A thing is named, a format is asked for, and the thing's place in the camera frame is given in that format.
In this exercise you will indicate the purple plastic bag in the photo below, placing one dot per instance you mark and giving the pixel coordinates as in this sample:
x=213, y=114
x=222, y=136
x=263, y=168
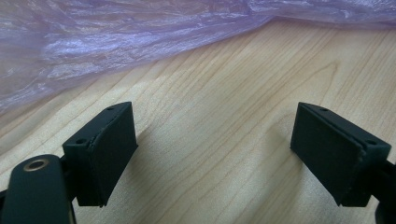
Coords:
x=93, y=46

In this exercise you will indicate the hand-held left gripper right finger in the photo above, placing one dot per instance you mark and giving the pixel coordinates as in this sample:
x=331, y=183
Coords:
x=336, y=155

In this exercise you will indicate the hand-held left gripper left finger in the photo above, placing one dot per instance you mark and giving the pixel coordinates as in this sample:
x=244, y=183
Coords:
x=102, y=155

